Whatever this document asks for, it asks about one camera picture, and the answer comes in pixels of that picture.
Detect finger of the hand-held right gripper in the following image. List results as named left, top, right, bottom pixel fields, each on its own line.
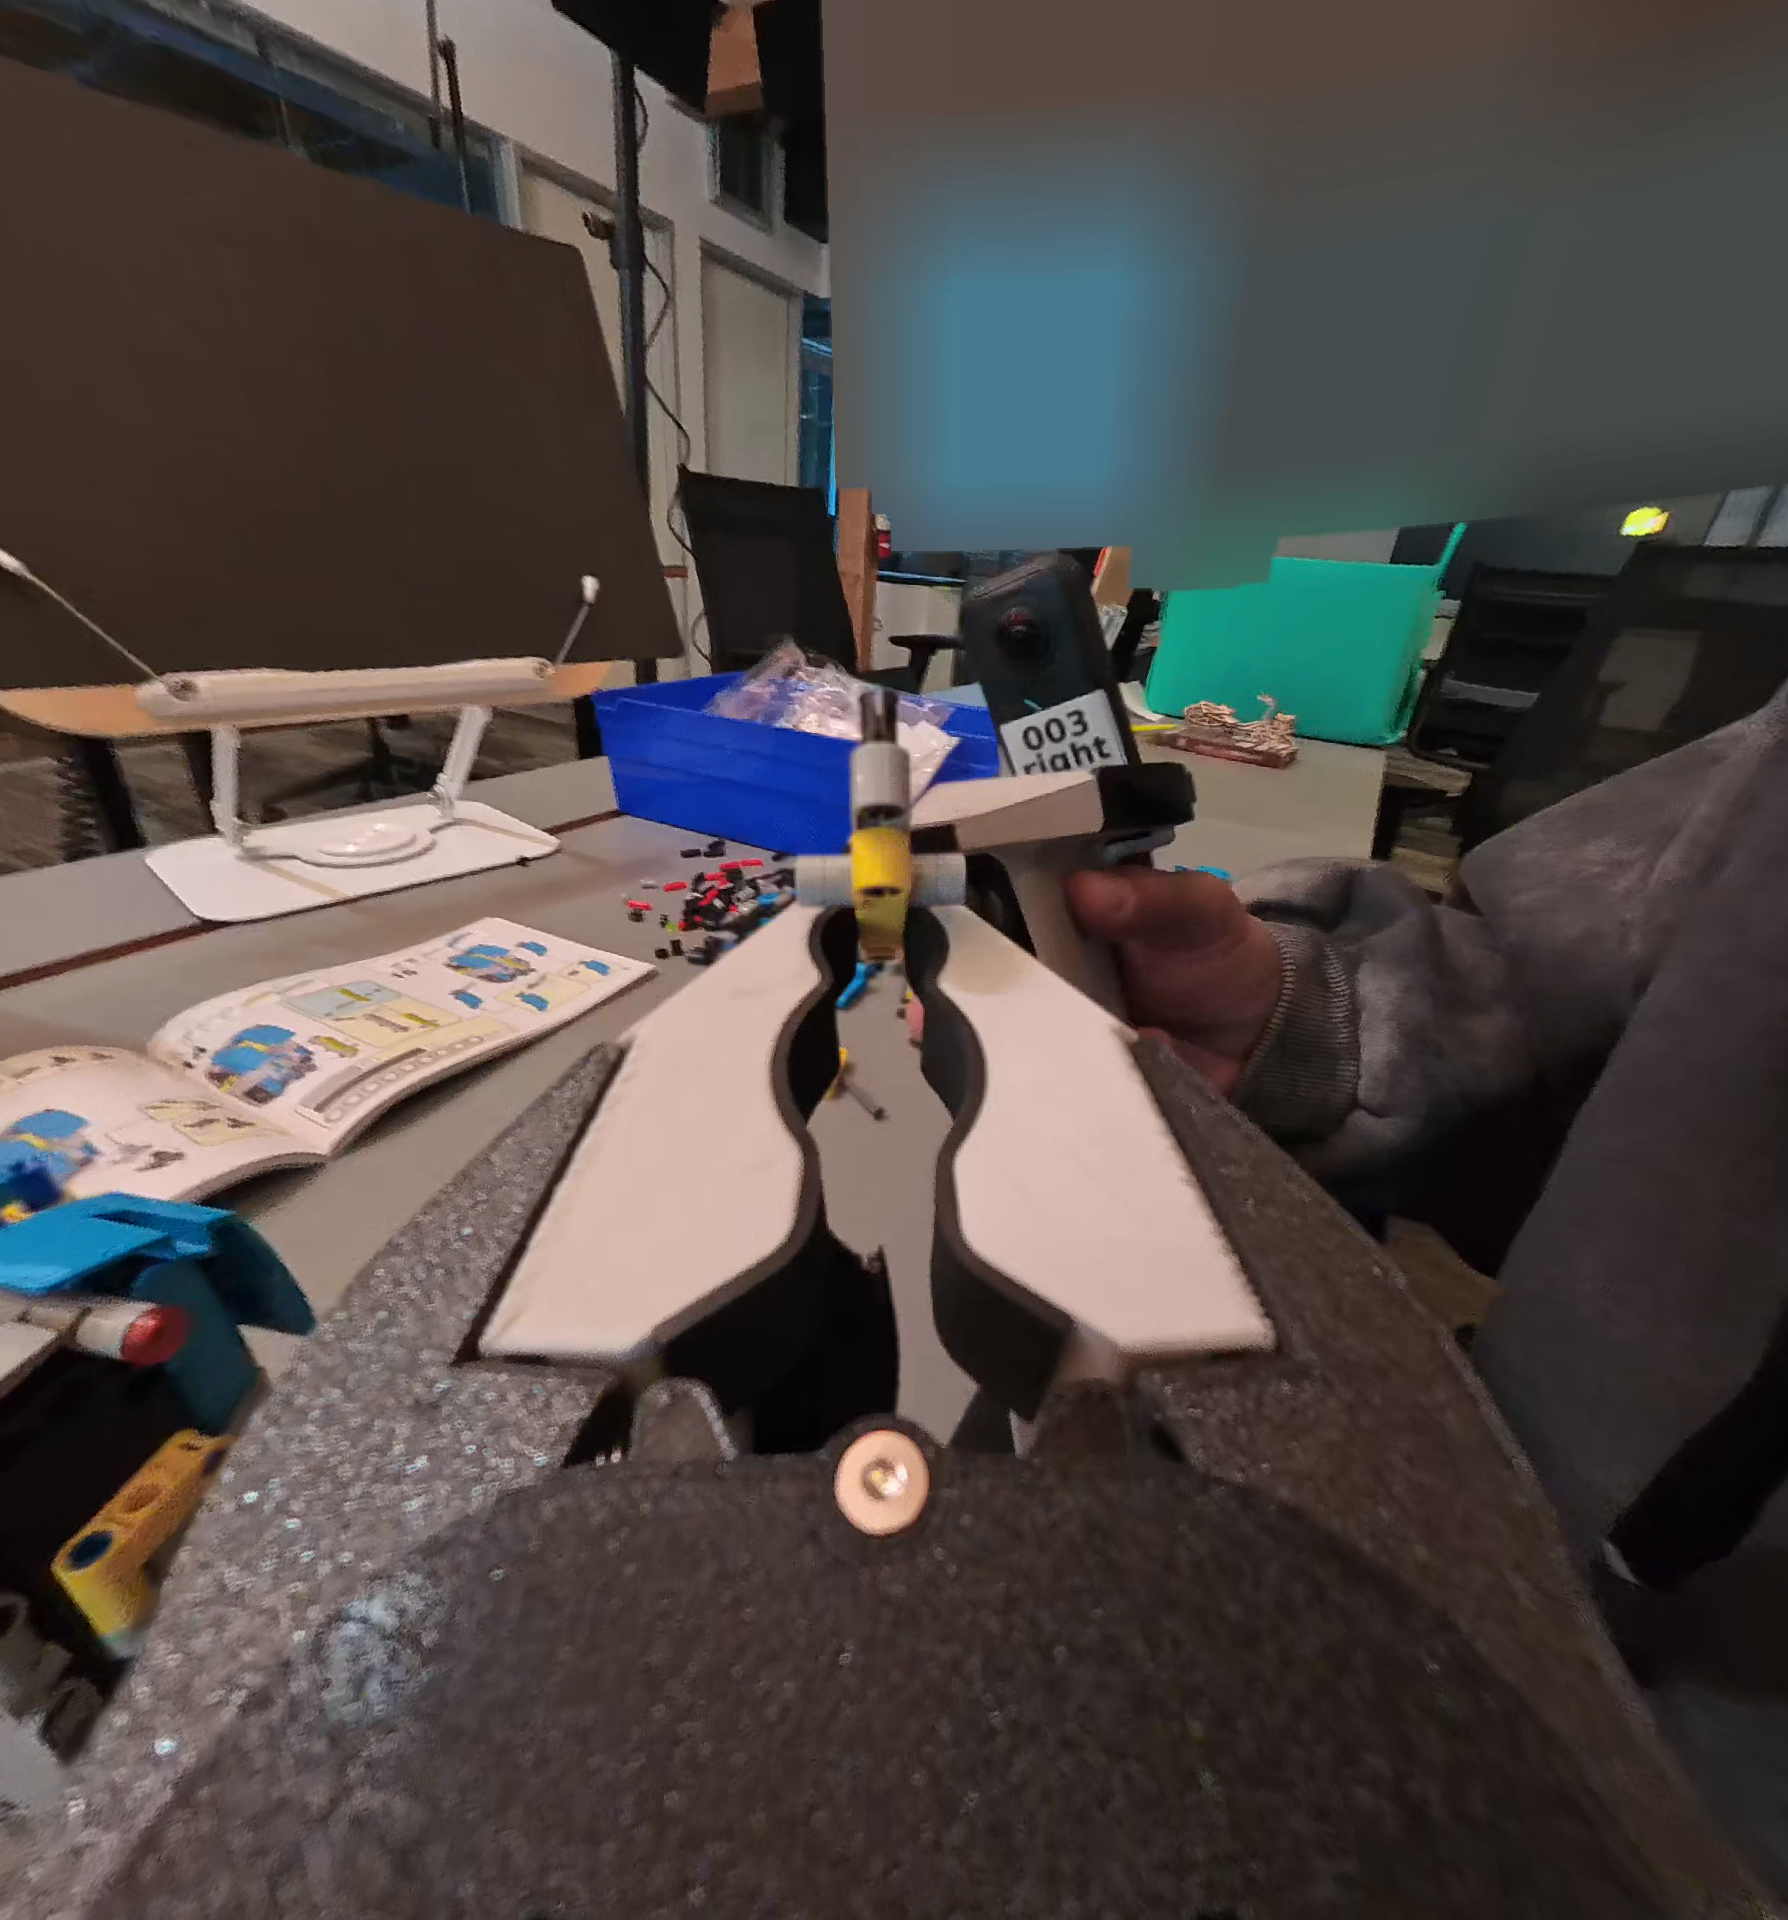
left=901, top=774, right=1113, bottom=863

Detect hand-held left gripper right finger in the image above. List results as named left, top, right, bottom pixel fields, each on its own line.
left=899, top=904, right=1276, bottom=1423

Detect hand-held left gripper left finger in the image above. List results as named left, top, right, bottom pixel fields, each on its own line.
left=473, top=904, right=828, bottom=1374

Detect small yellow grey brick assembly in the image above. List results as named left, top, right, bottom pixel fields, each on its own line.
left=792, top=686, right=971, bottom=962

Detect pile of small brick parts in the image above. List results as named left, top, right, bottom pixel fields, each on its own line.
left=624, top=847, right=932, bottom=1121

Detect grey blue toy brick model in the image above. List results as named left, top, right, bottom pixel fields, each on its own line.
left=0, top=1151, right=319, bottom=1818

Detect person's right forearm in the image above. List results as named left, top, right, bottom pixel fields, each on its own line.
left=1236, top=591, right=1788, bottom=1291

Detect grey desk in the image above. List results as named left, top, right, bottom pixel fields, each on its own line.
left=0, top=728, right=1394, bottom=1501

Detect person's right hand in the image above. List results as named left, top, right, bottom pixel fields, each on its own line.
left=1062, top=863, right=1289, bottom=1093

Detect small wooden model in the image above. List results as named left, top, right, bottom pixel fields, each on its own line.
left=1155, top=690, right=1302, bottom=770

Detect clear plastic parts bags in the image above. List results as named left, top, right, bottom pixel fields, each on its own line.
left=705, top=637, right=973, bottom=785

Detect teal green board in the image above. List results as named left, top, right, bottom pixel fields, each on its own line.
left=1143, top=522, right=1468, bottom=750

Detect blue plastic bin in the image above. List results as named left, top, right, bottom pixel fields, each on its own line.
left=590, top=678, right=1004, bottom=856

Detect open instruction booklet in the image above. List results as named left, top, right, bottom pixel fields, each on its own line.
left=0, top=916, right=656, bottom=1204

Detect white folding book stand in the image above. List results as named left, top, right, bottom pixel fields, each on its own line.
left=0, top=523, right=606, bottom=924

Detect black light stand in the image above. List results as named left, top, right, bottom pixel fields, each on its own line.
left=551, top=0, right=829, bottom=482

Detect black mesh office chair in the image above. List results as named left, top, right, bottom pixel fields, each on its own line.
left=1460, top=540, right=1788, bottom=851

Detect dark flat board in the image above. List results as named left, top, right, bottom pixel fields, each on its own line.
left=0, top=41, right=688, bottom=694

